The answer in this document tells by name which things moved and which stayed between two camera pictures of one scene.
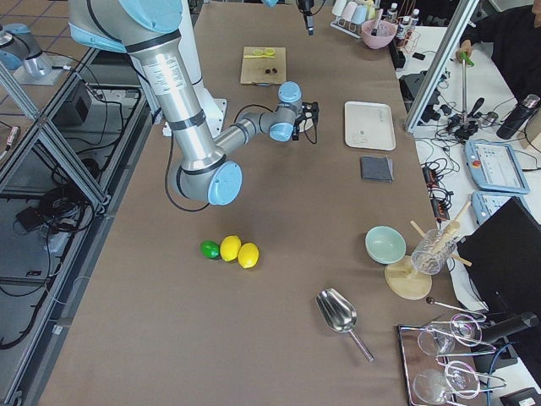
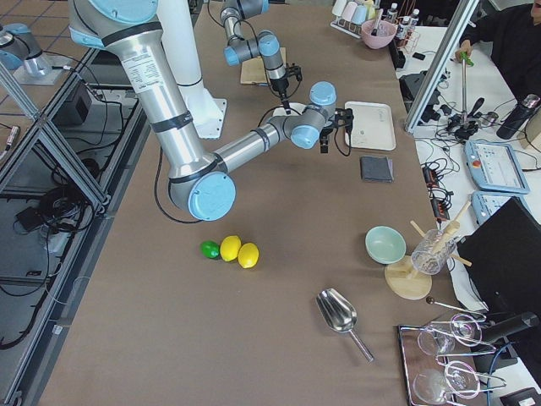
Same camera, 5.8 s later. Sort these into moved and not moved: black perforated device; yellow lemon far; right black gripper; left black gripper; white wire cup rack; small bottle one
Moved: right black gripper; left black gripper
Not moved: small bottle one; yellow lemon far; white wire cup rack; black perforated device
